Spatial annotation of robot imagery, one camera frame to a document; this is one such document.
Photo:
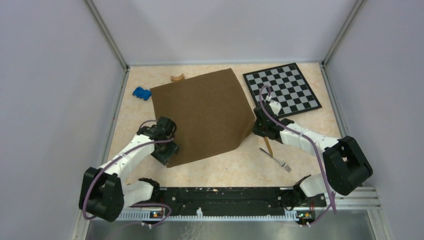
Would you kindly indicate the small wooden arch block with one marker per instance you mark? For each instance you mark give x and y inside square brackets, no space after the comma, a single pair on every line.
[177,78]

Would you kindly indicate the green wooden handled knife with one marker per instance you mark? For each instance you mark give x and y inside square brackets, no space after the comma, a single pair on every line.
[268,146]

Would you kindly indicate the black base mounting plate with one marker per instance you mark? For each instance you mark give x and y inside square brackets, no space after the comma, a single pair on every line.
[234,201]

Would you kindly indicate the brown fabric napkin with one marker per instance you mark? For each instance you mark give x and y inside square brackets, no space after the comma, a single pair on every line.
[211,113]

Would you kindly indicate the blue toy car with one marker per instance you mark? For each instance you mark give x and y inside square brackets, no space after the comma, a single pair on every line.
[141,93]

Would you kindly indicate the silver metal fork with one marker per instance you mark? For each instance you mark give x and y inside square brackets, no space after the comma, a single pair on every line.
[284,165]

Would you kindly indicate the black white checkerboard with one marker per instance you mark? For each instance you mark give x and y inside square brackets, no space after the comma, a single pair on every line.
[288,86]

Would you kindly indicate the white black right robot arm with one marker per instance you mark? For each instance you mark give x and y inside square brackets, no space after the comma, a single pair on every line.
[343,164]

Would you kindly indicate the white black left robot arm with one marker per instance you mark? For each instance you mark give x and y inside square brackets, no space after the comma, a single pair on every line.
[104,193]

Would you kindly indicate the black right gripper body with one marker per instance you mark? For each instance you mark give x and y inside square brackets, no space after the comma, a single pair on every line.
[259,128]

